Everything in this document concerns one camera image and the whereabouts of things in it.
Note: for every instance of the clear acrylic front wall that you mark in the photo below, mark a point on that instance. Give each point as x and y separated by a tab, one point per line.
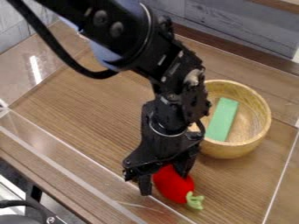
80	183

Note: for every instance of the wooden bowl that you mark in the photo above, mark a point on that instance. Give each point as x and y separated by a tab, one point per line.
251	123

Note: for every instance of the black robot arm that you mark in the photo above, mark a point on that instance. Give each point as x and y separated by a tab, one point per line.
134	40

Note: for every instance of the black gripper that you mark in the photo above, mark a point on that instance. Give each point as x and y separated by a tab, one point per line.
163	147

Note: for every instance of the red plush tomato green stem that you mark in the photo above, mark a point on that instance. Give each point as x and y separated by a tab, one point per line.
176	188

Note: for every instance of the black table leg frame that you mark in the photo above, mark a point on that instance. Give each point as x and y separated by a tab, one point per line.
39	212

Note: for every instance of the green rectangular block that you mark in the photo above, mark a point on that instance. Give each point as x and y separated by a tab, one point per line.
222	119

